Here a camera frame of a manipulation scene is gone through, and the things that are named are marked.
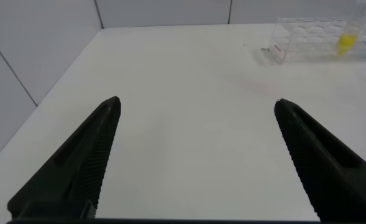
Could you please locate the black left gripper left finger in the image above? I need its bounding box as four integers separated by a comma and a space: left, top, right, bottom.
7, 95, 122, 220

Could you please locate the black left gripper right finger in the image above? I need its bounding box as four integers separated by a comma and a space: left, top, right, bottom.
273, 98, 366, 223

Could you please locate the test tube with yellow pigment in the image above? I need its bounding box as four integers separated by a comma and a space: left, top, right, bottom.
336, 0, 366, 58

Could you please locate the clear plastic test tube rack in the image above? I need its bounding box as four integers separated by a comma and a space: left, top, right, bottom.
268, 16, 366, 65

